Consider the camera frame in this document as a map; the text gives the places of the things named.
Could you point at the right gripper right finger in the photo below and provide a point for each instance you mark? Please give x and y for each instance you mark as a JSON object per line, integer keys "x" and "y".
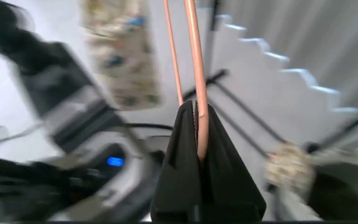
{"x": 228, "y": 186}

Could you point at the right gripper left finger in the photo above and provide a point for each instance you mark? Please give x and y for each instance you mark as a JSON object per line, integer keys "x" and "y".
{"x": 179, "y": 174}

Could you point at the pink clothes hanger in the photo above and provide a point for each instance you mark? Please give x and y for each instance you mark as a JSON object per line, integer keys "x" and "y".
{"x": 199, "y": 77}

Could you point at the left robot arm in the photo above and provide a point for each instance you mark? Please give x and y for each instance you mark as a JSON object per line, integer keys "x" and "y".
{"x": 57, "y": 81}

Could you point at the black clothes rack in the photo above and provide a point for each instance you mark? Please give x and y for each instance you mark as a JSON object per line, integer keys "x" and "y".
{"x": 244, "y": 109}

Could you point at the white laundry basket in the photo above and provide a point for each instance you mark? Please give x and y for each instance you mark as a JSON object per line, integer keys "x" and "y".
{"x": 343, "y": 193}

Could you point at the white curtain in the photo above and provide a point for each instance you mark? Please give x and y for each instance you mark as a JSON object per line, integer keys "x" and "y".
{"x": 322, "y": 31}

